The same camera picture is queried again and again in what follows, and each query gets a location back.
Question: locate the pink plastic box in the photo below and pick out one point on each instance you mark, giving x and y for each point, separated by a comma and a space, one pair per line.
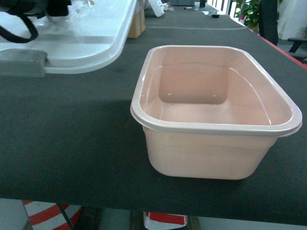
210, 111

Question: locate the white plastic box lid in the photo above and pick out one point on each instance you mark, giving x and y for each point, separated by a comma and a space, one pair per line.
90, 37

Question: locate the cardboard box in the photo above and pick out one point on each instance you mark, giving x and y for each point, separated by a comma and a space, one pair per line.
137, 26

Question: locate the green potted plant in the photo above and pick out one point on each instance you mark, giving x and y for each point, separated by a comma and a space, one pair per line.
248, 12

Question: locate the red white traffic cone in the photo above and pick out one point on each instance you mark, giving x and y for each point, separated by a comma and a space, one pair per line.
162, 221

